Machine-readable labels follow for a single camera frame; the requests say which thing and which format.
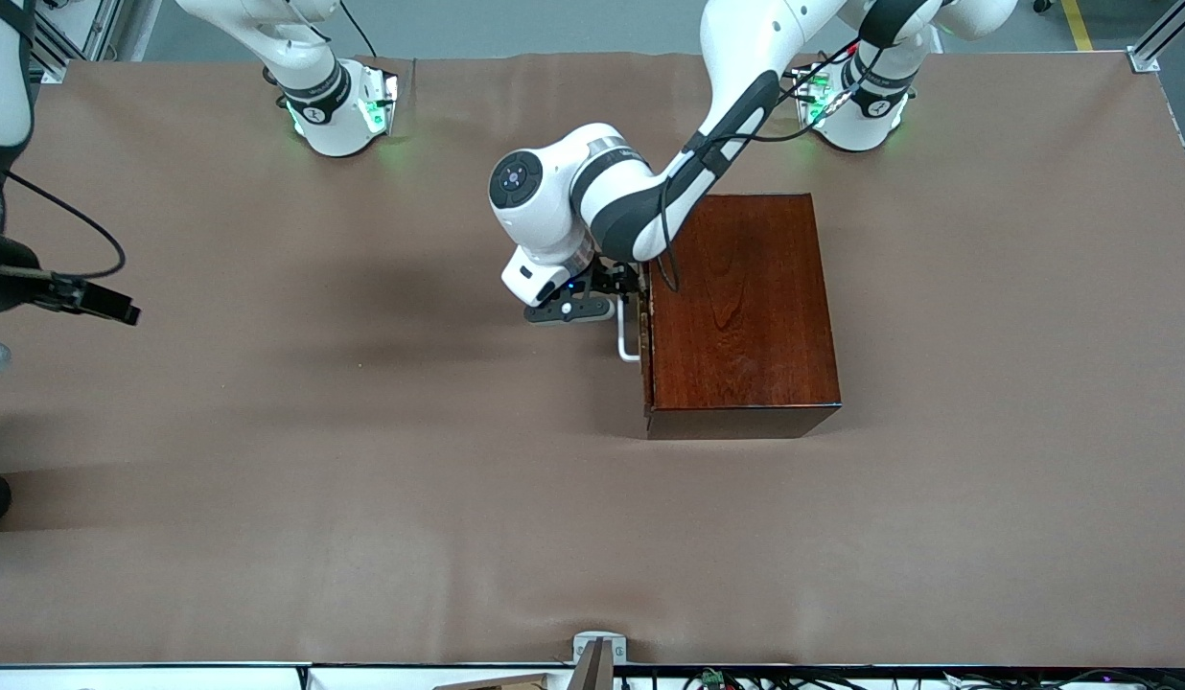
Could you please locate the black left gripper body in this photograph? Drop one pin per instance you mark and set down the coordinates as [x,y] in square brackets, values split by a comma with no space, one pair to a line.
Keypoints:
[615,276]

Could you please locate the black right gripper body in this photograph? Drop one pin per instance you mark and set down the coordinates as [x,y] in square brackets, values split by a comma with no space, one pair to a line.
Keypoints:
[0,276]

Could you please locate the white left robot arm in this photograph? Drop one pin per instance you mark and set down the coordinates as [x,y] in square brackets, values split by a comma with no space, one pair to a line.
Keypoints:
[554,192]

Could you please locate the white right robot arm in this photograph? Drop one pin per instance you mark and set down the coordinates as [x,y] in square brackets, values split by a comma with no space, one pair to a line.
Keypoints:
[305,57]

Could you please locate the dark brown wooden cabinet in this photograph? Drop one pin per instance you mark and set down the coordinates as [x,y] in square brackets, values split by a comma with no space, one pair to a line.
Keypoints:
[746,316]

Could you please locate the brown table cloth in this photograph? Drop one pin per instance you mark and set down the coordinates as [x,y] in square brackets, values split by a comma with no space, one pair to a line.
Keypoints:
[410,527]

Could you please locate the green terminal connector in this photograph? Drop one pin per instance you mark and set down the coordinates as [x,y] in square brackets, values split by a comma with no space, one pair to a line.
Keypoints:
[713,678]

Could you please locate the brown cardboard piece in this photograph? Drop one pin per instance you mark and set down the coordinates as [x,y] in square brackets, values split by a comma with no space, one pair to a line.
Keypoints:
[516,683]

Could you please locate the aluminium frame profile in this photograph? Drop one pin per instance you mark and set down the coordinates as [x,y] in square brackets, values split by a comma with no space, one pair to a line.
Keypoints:
[51,62]
[1153,50]

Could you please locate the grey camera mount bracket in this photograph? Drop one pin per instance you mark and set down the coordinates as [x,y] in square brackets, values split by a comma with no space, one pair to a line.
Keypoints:
[600,661]

